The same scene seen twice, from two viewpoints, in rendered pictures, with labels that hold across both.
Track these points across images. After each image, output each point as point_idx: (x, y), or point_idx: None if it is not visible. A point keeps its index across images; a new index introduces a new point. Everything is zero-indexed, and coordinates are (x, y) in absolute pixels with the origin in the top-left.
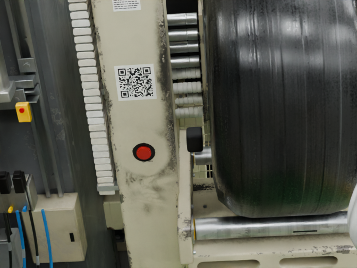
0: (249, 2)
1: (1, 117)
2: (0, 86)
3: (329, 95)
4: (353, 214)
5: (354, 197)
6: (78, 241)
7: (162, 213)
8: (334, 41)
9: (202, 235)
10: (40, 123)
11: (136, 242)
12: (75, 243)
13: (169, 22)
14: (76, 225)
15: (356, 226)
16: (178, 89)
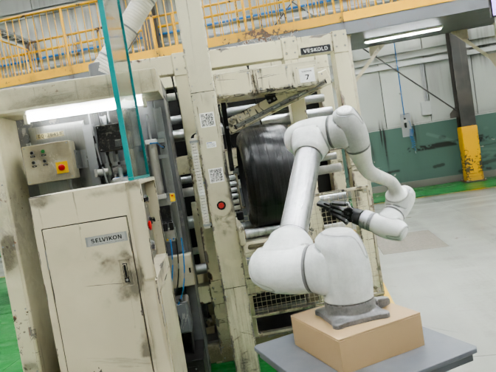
0: (253, 134)
1: None
2: (162, 192)
3: (283, 156)
4: (284, 137)
5: (284, 134)
6: (193, 272)
7: (230, 234)
8: (282, 140)
9: (248, 234)
10: (174, 218)
11: (221, 250)
12: (191, 274)
13: None
14: (191, 263)
15: (286, 139)
16: None
